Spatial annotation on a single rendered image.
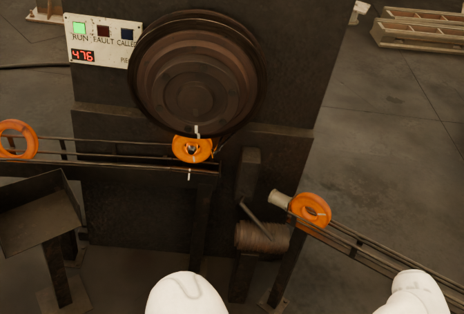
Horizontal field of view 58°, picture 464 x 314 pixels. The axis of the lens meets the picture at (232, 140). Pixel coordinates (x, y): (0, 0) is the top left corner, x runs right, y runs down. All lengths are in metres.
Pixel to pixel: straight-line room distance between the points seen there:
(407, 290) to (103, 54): 1.19
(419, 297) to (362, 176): 2.00
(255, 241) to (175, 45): 0.86
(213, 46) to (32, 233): 0.92
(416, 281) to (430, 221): 1.88
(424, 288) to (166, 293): 0.58
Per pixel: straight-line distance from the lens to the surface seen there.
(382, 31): 4.80
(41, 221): 1.70
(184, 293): 0.74
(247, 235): 1.74
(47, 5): 4.41
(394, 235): 2.72
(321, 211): 1.60
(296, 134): 1.69
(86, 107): 1.72
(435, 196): 3.12
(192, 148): 1.58
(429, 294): 1.06
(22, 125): 1.82
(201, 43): 1.31
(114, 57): 1.58
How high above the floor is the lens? 1.89
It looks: 40 degrees down
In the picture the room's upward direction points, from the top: 10 degrees clockwise
